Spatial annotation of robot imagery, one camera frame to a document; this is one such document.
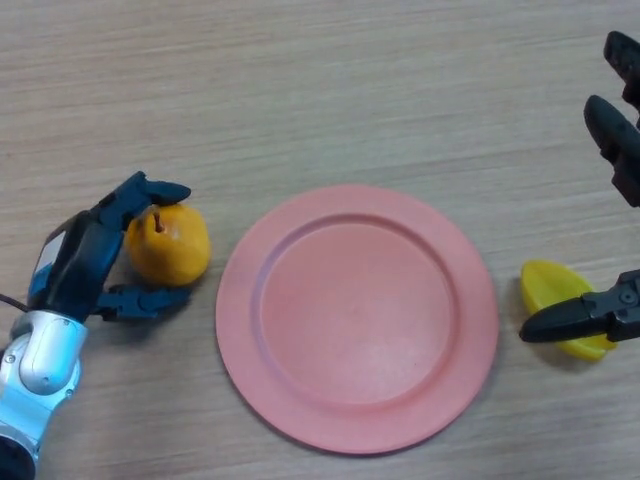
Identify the yellow starfruit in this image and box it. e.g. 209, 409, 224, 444
520, 258, 619, 362

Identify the yellow pear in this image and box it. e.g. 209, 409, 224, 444
124, 203, 211, 287

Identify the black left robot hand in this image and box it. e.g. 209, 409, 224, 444
27, 171, 193, 326

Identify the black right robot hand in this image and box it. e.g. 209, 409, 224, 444
519, 30, 640, 345

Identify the pink round plate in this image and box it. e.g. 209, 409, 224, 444
215, 184, 500, 455

